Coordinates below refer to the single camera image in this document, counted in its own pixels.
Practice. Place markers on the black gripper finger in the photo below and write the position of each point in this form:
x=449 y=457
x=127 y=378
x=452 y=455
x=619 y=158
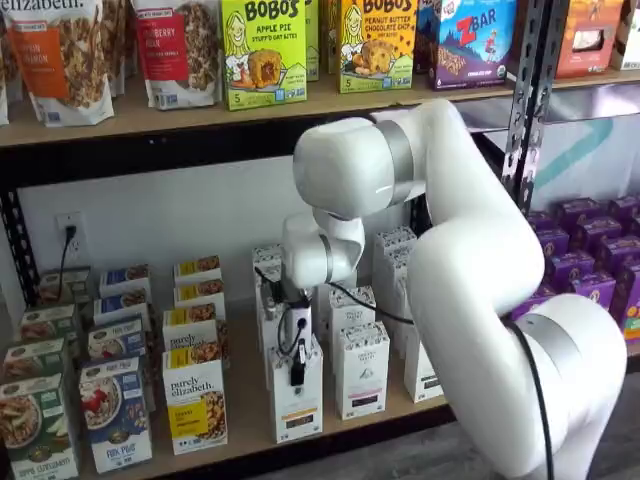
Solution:
x=298 y=365

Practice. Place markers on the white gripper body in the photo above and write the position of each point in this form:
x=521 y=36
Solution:
x=297 y=322

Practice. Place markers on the white box yellow strip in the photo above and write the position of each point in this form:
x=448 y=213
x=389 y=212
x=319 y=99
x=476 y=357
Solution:
x=300 y=415

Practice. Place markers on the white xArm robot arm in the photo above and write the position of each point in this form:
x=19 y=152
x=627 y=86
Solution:
x=475 y=250

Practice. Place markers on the white box pink strip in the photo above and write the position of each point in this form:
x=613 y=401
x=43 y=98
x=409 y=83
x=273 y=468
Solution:
x=362 y=375

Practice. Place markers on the white yellow purely elizabeth box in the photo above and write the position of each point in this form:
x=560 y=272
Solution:
x=190 y=332
x=200 y=295
x=197 y=269
x=192 y=405

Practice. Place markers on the white box black strip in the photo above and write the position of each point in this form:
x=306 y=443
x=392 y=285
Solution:
x=420 y=385

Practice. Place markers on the blue flax cereal box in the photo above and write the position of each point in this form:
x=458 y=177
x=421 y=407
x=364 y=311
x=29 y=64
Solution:
x=117 y=337
x=115 y=420
x=125 y=279
x=122 y=305

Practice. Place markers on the green cereal box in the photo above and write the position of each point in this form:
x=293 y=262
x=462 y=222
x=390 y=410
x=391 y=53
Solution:
x=47 y=322
x=35 y=430
x=70 y=282
x=35 y=357

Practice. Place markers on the purple snack box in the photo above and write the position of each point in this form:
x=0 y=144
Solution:
x=595 y=290
x=600 y=234
x=627 y=300
x=532 y=300
x=625 y=207
x=541 y=223
x=554 y=245
x=570 y=270
x=577 y=215
x=620 y=254

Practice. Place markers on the green Bobo's apple pie box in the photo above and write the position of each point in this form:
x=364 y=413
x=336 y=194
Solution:
x=262 y=55
x=312 y=40

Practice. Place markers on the yellow Bobo's peanut butter box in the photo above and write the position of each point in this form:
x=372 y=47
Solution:
x=333 y=35
x=377 y=50

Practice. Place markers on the purple Zbar box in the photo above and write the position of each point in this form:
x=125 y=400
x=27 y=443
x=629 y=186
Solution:
x=425 y=40
x=475 y=50

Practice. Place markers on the orange snack box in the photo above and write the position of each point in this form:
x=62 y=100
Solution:
x=587 y=45

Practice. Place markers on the white snack box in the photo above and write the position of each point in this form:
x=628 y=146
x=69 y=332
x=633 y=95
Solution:
x=631 y=35

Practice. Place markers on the red label granola bag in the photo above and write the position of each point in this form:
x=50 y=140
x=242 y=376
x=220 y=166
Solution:
x=175 y=55

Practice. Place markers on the brown granola bag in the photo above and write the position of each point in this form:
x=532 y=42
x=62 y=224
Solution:
x=117 y=45

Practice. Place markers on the orange label granola bag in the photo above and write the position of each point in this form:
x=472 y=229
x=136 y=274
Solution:
x=60 y=60

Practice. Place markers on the white granola bag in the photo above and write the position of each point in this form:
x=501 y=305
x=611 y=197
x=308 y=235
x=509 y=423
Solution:
x=3 y=60

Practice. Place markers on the black metal shelving frame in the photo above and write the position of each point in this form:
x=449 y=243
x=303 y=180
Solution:
x=200 y=150
x=495 y=150

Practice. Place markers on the white wall outlet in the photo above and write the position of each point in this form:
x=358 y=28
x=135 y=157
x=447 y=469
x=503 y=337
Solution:
x=76 y=250

